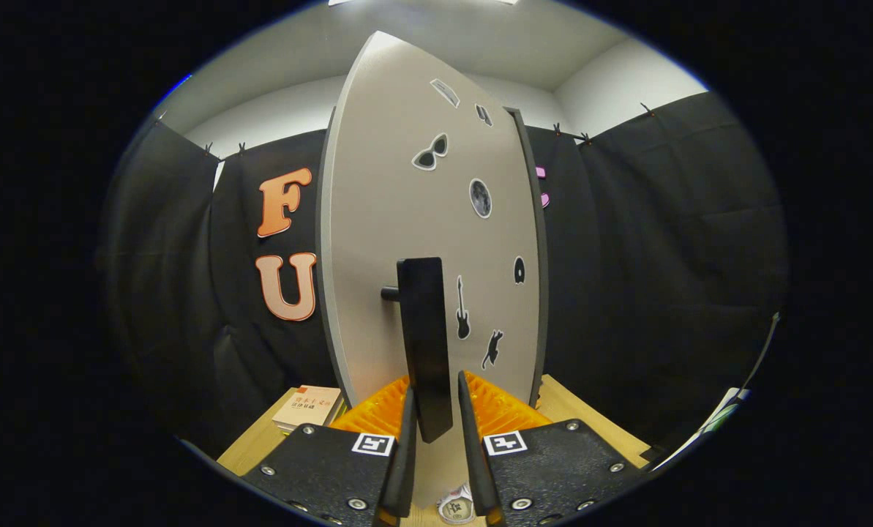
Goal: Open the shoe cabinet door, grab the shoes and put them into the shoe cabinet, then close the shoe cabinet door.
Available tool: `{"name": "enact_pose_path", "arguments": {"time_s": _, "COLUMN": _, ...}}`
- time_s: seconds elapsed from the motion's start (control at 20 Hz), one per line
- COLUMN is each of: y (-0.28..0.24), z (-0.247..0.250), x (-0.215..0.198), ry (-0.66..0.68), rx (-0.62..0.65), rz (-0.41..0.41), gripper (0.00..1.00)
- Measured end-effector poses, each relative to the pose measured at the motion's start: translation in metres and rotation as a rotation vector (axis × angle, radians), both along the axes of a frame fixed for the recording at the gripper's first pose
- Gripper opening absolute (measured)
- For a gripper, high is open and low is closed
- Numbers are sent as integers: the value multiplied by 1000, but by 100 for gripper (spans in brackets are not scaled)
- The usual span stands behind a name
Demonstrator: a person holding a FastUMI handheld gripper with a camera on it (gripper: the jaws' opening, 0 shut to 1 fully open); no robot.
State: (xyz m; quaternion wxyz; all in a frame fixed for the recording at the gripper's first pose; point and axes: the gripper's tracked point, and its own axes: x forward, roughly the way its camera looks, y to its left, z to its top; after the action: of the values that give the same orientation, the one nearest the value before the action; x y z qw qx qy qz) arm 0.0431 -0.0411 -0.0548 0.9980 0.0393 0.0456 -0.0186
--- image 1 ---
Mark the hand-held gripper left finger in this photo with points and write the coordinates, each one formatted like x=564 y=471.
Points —
x=407 y=468

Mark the white shoe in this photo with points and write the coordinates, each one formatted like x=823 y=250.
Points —
x=456 y=506

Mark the dark grey shoe cabinet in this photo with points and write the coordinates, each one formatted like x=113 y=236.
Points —
x=541 y=256

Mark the yellow-edged book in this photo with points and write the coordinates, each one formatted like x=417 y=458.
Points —
x=334 y=428

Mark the beige shoe cabinet door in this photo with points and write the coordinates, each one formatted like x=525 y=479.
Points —
x=377 y=219

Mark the white flat panel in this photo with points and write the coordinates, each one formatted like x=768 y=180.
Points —
x=729 y=406

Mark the tan cover book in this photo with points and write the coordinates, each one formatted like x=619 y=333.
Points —
x=308 y=406

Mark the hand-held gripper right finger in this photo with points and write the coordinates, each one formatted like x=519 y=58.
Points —
x=473 y=468

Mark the black backdrop cloth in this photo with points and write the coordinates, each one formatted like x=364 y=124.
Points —
x=663 y=256

